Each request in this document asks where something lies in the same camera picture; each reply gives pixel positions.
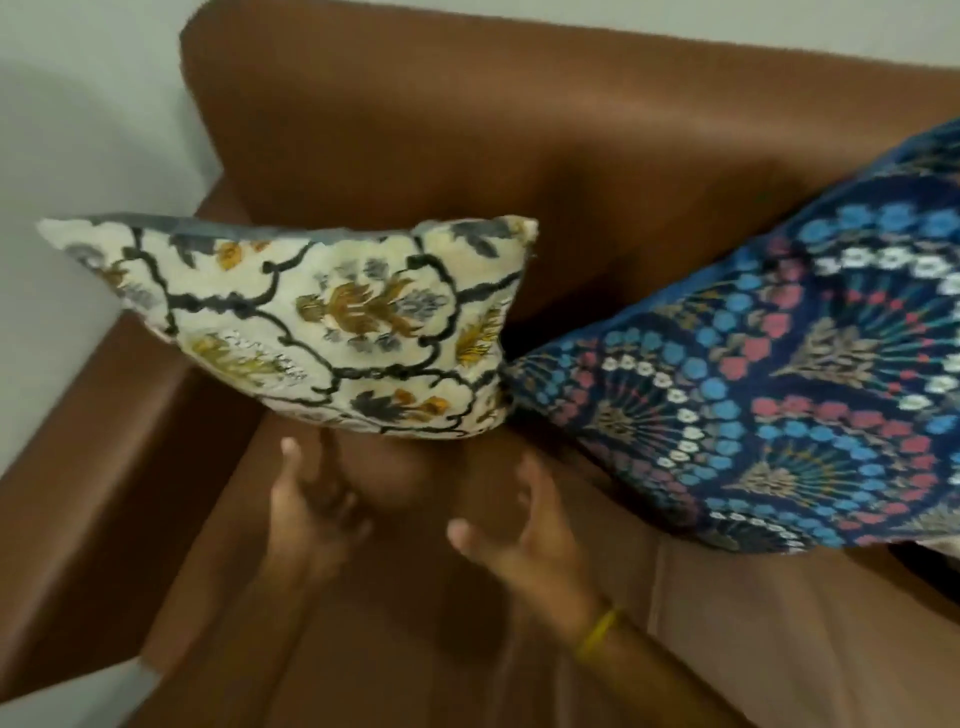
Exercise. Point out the person's left hand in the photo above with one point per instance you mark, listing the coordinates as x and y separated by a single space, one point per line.
304 517

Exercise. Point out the person's right thumb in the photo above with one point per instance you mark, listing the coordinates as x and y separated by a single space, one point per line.
480 541

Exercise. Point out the blue patterned cushion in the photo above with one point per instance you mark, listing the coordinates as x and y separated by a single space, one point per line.
780 375

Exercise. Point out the person's right hand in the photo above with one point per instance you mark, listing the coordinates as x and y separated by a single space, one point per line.
544 555

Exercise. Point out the yellow wristband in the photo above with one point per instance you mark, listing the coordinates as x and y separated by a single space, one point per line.
596 634

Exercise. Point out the person's left forearm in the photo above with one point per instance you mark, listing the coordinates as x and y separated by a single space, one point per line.
225 652

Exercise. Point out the brown sofa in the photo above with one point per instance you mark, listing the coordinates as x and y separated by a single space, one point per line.
465 187

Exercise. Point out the cream floral cushion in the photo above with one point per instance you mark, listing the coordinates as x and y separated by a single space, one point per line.
315 322

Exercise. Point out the person's right forearm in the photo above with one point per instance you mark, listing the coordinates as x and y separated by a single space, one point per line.
660 679

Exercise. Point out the person's left thumb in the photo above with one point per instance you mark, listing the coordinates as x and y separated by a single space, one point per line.
291 461

